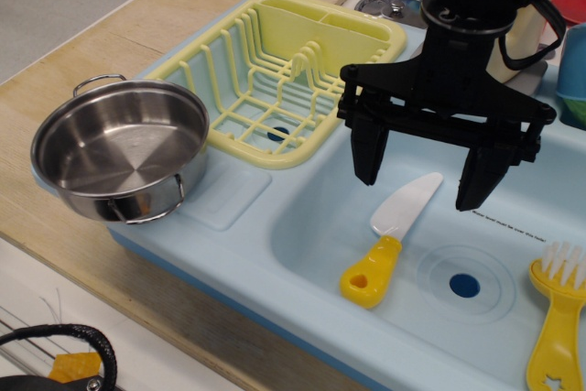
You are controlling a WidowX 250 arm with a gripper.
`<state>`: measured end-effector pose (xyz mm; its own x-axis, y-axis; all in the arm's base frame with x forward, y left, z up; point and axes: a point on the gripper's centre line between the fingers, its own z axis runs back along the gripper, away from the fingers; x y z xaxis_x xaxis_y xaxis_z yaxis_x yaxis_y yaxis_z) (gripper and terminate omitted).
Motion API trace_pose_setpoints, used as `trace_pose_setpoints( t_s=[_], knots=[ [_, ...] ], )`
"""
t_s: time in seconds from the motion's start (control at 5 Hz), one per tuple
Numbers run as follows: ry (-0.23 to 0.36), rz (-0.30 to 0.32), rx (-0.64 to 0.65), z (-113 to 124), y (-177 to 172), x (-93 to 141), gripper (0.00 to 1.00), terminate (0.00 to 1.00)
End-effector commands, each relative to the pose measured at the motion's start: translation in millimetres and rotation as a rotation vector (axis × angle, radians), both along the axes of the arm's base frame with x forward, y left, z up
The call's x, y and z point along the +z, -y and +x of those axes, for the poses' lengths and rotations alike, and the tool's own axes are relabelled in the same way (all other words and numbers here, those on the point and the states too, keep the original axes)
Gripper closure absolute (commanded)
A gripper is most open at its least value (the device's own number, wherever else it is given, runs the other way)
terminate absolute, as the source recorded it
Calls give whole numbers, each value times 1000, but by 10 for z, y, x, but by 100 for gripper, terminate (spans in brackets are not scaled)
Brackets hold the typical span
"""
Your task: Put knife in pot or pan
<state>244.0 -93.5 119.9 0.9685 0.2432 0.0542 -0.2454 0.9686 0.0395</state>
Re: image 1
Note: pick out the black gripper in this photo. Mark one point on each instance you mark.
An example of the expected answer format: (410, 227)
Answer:
(443, 94)

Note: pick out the yellow handled white toy knife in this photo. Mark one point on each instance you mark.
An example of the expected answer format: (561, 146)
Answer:
(366, 282)

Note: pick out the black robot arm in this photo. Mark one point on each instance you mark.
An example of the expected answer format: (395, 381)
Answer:
(490, 19)

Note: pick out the steel pot lid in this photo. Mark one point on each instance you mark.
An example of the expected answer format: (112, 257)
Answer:
(401, 11)

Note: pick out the stainless steel pot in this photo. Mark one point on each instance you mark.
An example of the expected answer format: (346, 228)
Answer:
(128, 151)

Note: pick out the grey toy faucet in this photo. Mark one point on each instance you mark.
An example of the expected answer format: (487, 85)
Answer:
(528, 81)

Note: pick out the light blue toy sink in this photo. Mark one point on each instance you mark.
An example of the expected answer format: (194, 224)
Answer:
(460, 312)

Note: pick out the green plastic item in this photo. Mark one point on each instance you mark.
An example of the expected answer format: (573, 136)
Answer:
(574, 113)

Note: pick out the cream plastic bottle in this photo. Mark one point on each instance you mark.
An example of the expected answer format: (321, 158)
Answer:
(521, 41)

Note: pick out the blue plastic cup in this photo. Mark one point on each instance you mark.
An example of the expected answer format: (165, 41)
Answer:
(571, 78)

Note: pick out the yellow dish drying rack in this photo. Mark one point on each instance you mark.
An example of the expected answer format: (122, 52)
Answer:
(268, 73)

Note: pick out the yellow dish brush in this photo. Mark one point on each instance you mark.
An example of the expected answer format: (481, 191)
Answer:
(559, 275)

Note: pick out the red plastic bowl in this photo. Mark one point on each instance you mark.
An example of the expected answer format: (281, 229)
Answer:
(573, 11)

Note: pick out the wooden board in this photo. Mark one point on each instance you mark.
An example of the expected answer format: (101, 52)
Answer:
(185, 333)

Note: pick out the black base with screw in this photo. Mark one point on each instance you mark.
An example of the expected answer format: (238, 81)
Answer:
(37, 383)

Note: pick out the yellow tape piece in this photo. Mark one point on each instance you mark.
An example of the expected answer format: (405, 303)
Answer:
(75, 366)

